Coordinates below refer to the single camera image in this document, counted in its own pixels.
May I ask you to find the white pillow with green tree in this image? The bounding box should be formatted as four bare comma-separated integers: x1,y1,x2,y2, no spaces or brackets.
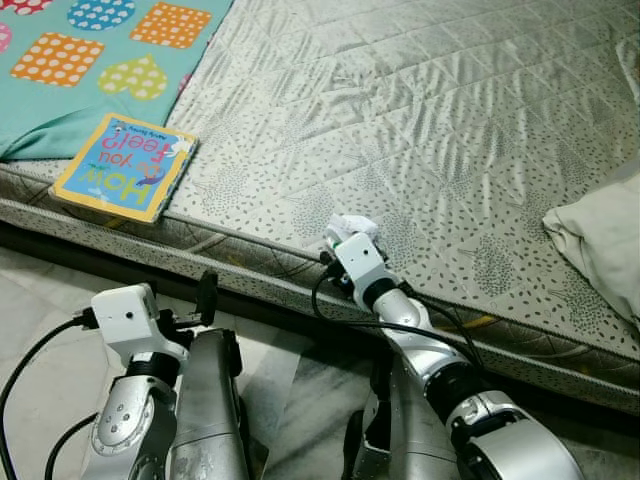
543,160,640,326

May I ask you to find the blue yellow children's book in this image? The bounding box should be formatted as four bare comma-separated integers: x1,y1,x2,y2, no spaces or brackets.
50,112,199,224

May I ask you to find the white tissue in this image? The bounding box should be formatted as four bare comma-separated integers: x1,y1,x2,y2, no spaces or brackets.
325,212,379,246

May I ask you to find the silver robot left leg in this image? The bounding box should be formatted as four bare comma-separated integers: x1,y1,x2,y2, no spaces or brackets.
170,328,251,480

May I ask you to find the teal blanket with coloured shapes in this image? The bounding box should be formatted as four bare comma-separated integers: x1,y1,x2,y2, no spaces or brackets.
0,0,236,161

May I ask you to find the beige quilted mattress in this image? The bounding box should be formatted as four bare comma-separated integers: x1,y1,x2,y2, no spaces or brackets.
0,0,640,416

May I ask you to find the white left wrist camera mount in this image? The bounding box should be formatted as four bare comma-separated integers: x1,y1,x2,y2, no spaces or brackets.
92,284,189,363

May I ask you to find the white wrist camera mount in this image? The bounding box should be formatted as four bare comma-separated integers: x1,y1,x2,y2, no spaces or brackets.
92,284,189,363
335,232,396,291

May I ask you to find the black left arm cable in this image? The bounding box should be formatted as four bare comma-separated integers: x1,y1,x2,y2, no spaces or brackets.
45,415,101,480
0,315,101,480

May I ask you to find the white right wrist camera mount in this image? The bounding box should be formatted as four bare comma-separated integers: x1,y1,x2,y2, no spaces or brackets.
335,232,396,291

